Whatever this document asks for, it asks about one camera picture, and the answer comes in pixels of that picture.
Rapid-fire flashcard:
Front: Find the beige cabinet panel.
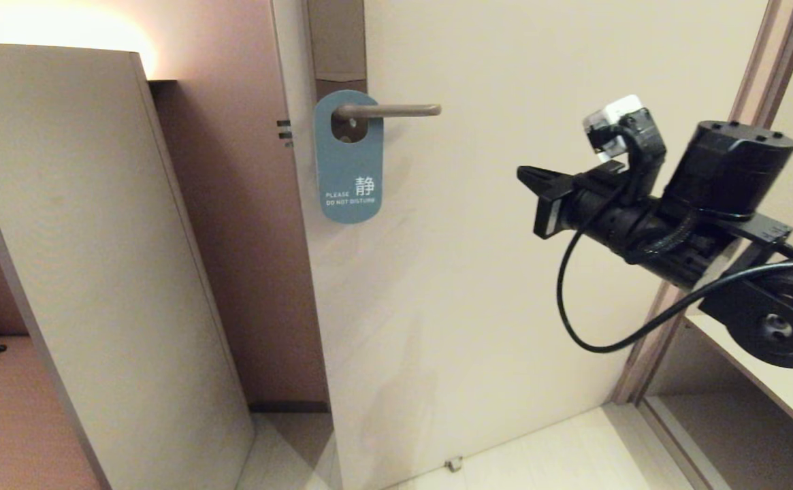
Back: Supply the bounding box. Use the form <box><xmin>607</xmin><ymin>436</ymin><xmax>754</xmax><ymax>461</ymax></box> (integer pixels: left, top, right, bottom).
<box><xmin>0</xmin><ymin>43</ymin><xmax>256</xmax><ymax>490</ymax></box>

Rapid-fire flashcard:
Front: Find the white shelf board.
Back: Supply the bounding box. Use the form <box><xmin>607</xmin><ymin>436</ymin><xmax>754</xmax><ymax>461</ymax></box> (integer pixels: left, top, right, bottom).
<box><xmin>683</xmin><ymin>310</ymin><xmax>793</xmax><ymax>455</ymax></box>

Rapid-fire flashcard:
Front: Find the brown door frame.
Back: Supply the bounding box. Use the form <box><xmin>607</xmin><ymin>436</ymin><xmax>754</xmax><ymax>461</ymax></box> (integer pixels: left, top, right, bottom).
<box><xmin>611</xmin><ymin>0</ymin><xmax>793</xmax><ymax>404</ymax></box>

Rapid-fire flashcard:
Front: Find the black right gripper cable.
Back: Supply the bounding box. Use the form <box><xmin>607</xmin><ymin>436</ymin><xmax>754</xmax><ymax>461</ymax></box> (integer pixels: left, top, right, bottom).
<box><xmin>556</xmin><ymin>184</ymin><xmax>793</xmax><ymax>355</ymax></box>

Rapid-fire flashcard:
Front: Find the dark baseboard strip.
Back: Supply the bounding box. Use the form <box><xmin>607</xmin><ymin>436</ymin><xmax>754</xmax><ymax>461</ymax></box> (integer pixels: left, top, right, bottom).
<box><xmin>249</xmin><ymin>401</ymin><xmax>333</xmax><ymax>414</ymax></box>

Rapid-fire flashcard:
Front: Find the blue do-not-disturb door hanger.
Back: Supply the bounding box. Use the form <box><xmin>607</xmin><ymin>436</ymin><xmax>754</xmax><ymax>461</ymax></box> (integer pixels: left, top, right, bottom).
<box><xmin>313</xmin><ymin>89</ymin><xmax>385</xmax><ymax>225</ymax></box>

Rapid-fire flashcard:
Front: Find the metal door handle lever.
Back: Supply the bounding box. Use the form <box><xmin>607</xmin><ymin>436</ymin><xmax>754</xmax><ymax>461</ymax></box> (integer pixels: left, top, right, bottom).
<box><xmin>334</xmin><ymin>103</ymin><xmax>442</xmax><ymax>122</ymax></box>

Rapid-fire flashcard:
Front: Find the brown door lock plate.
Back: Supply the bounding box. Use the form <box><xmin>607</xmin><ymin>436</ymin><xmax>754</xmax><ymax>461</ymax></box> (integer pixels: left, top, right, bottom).
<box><xmin>305</xmin><ymin>0</ymin><xmax>368</xmax><ymax>143</ymax></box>

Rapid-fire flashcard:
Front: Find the white door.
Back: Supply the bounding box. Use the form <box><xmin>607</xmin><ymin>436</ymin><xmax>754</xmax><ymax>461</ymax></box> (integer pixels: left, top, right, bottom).
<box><xmin>270</xmin><ymin>0</ymin><xmax>773</xmax><ymax>490</ymax></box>

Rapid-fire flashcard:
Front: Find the brown leather chair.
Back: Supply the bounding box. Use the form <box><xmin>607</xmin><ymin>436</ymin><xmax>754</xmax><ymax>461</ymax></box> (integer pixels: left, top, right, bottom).
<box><xmin>0</xmin><ymin>335</ymin><xmax>101</xmax><ymax>490</ymax></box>

